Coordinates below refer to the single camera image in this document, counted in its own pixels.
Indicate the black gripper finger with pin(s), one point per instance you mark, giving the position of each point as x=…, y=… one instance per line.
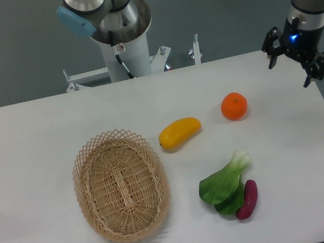
x=315, y=69
x=268, y=46

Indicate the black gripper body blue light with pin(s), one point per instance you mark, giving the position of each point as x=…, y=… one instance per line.
x=301, y=45

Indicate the green bok choy vegetable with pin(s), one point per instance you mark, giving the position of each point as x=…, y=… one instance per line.
x=224, y=189

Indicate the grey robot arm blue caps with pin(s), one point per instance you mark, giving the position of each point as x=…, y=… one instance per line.
x=82, y=17

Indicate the orange mandarin fruit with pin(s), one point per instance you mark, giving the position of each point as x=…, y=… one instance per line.
x=234, y=106

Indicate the yellow mango fruit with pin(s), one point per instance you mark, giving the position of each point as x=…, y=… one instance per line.
x=178, y=132

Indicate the purple sweet potato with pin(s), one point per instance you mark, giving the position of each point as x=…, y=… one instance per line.
x=250, y=200

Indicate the woven wicker oval basket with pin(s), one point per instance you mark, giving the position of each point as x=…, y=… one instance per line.
x=121, y=186

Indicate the white metal base frame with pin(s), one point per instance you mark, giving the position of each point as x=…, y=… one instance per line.
x=158, y=62

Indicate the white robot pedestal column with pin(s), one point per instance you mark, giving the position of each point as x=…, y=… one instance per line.
x=122, y=38

